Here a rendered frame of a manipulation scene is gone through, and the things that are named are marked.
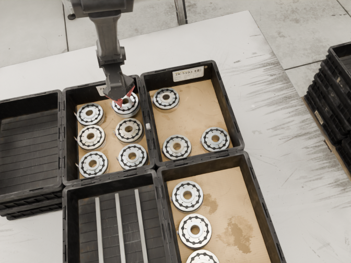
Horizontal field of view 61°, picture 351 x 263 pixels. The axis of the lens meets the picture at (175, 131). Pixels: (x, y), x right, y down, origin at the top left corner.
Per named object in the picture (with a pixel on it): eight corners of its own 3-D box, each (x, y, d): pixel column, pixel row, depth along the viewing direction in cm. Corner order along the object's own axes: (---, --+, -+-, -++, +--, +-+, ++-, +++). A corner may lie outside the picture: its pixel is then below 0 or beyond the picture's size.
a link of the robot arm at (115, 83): (123, 43, 90) (94, 47, 89) (130, 71, 85) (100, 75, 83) (126, 70, 100) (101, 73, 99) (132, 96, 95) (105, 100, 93)
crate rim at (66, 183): (63, 92, 115) (61, 88, 113) (140, 77, 116) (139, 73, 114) (65, 189, 95) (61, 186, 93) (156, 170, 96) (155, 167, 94)
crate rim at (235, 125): (140, 77, 116) (139, 73, 114) (214, 62, 117) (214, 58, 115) (156, 170, 96) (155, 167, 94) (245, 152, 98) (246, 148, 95)
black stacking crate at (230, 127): (144, 92, 124) (139, 74, 114) (212, 79, 125) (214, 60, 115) (160, 179, 105) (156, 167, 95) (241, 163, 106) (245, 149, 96)
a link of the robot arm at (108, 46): (129, -31, 51) (65, -26, 49) (135, 1, 52) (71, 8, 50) (125, 45, 94) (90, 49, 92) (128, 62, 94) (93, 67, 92)
